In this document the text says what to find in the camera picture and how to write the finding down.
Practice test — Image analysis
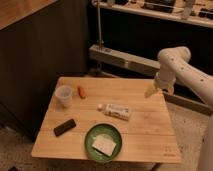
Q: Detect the white sponge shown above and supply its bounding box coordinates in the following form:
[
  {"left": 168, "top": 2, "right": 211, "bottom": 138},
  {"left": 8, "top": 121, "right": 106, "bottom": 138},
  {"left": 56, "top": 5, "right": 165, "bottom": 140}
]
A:
[{"left": 92, "top": 135, "right": 116, "bottom": 156}]

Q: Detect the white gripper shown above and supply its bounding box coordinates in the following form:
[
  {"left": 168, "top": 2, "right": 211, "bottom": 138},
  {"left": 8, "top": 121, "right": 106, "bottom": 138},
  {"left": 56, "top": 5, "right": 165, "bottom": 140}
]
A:
[{"left": 145, "top": 72, "right": 175, "bottom": 98}]

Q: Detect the small orange carrot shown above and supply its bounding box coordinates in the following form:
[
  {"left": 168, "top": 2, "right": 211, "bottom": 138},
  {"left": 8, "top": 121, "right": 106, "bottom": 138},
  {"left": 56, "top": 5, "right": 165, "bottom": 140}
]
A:
[{"left": 77, "top": 86, "right": 86, "bottom": 99}]

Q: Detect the wooden counter cabinet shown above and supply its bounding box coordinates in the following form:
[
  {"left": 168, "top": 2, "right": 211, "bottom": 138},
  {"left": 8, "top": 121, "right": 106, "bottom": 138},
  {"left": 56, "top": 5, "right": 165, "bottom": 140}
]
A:
[{"left": 0, "top": 0, "right": 88, "bottom": 140}]

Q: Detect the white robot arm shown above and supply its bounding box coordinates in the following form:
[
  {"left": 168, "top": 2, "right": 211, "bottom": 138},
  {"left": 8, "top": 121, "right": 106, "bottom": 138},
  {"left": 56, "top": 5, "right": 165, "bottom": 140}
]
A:
[{"left": 145, "top": 46, "right": 213, "bottom": 171}]

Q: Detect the green plate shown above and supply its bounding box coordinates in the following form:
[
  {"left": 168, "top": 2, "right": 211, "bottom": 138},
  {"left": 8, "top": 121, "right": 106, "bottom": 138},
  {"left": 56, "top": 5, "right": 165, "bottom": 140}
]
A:
[{"left": 84, "top": 123, "right": 122, "bottom": 163}]

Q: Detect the wooden table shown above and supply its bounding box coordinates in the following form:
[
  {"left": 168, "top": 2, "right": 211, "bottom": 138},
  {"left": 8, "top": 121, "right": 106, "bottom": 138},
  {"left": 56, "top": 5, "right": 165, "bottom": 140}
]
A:
[{"left": 31, "top": 77, "right": 181, "bottom": 163}]

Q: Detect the white tube bottle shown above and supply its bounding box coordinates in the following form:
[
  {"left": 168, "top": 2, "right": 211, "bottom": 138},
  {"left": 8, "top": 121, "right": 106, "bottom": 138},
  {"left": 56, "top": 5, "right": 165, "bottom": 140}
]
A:
[{"left": 97, "top": 103, "right": 130, "bottom": 120}]

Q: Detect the black rectangular block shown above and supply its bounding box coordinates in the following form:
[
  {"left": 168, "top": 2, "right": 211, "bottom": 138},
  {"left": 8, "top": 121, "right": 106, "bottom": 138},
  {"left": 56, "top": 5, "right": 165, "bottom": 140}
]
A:
[{"left": 54, "top": 119, "right": 76, "bottom": 137}]

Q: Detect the clear plastic cup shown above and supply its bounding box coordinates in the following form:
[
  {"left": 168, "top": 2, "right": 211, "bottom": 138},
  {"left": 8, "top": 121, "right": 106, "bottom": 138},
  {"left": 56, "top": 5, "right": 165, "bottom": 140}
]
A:
[{"left": 55, "top": 85, "right": 72, "bottom": 108}]

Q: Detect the upper shelf with items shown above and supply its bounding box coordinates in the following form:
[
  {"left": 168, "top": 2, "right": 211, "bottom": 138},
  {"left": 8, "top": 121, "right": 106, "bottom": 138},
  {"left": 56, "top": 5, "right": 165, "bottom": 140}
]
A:
[{"left": 91, "top": 0, "right": 213, "bottom": 29}]

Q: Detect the vertical metal pole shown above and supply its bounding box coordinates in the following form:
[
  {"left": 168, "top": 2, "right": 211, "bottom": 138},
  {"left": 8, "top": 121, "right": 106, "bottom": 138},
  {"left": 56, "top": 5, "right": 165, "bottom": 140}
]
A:
[{"left": 97, "top": 0, "right": 103, "bottom": 50}]

